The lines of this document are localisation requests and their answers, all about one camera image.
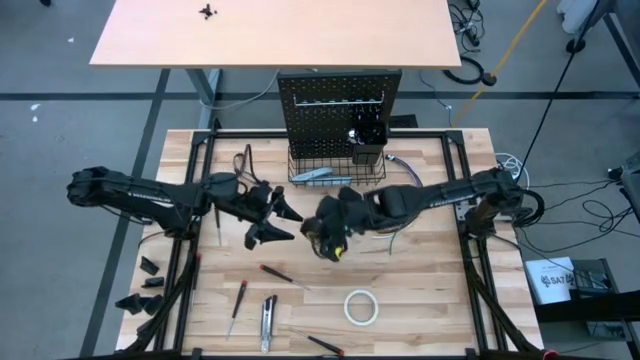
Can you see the black peg board bin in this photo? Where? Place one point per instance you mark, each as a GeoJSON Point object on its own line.
{"type": "Point", "coordinates": [370, 150]}

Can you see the grey desk leg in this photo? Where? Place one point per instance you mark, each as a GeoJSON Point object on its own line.
{"type": "Point", "coordinates": [202, 90]}

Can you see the black aluminium table frame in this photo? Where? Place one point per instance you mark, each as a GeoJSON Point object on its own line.
{"type": "Point", "coordinates": [260, 134]}

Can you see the black electronic device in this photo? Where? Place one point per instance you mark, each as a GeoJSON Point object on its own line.
{"type": "Point", "coordinates": [590, 274]}

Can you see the white tube piece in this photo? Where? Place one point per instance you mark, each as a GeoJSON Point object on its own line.
{"type": "Point", "coordinates": [382, 236]}

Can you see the white cloth bundle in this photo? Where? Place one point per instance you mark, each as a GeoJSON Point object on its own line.
{"type": "Point", "coordinates": [575, 12]}

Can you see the black side cart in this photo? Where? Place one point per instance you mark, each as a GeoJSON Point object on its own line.
{"type": "Point", "coordinates": [590, 310]}

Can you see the small black hardware pieces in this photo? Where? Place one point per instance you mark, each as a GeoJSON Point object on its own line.
{"type": "Point", "coordinates": [207, 11]}

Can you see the red emergency button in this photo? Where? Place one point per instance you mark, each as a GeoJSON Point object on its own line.
{"type": "Point", "coordinates": [551, 356]}

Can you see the grey equipment case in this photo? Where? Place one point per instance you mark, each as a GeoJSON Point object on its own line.
{"type": "Point", "coordinates": [632, 175]}

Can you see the white masking tape roll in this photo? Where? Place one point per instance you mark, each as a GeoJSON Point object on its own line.
{"type": "Point", "coordinates": [345, 307]}

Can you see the silver peg board hook rail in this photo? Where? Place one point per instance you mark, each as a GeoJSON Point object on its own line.
{"type": "Point", "coordinates": [325, 103]}

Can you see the black silver box cutter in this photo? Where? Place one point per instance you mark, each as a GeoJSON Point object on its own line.
{"type": "Point", "coordinates": [267, 325]}

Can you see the thin black slanted pole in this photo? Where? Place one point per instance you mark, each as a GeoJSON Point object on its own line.
{"type": "Point", "coordinates": [553, 100]}

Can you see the white printed booklet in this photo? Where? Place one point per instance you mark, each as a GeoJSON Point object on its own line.
{"type": "Point", "coordinates": [547, 282]}

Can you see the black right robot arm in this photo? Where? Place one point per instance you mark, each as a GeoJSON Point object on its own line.
{"type": "Point", "coordinates": [440, 195]}

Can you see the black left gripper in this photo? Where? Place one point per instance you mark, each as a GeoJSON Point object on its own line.
{"type": "Point", "coordinates": [255, 202]}

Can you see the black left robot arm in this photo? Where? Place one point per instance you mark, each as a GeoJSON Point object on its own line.
{"type": "Point", "coordinates": [150, 195]}

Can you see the black perforated peg board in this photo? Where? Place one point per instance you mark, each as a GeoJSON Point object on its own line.
{"type": "Point", "coordinates": [320, 130]}

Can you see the black round stand base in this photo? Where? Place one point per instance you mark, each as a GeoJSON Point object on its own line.
{"type": "Point", "coordinates": [576, 46]}

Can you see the black spare gripper finger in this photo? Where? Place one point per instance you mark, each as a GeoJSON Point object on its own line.
{"type": "Point", "coordinates": [154, 282]}
{"type": "Point", "coordinates": [130, 304]}
{"type": "Point", "coordinates": [152, 303]}
{"type": "Point", "coordinates": [149, 266]}

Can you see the light wood desk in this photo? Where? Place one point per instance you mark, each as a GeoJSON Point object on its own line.
{"type": "Point", "coordinates": [275, 35]}

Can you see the clear safety glasses black frame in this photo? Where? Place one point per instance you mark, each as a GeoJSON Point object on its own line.
{"type": "Point", "coordinates": [250, 162]}

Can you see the grey utility knife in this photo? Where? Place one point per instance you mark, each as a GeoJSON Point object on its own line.
{"type": "Point", "coordinates": [315, 174]}

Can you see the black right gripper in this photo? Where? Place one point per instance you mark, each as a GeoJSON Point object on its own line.
{"type": "Point", "coordinates": [340, 215]}

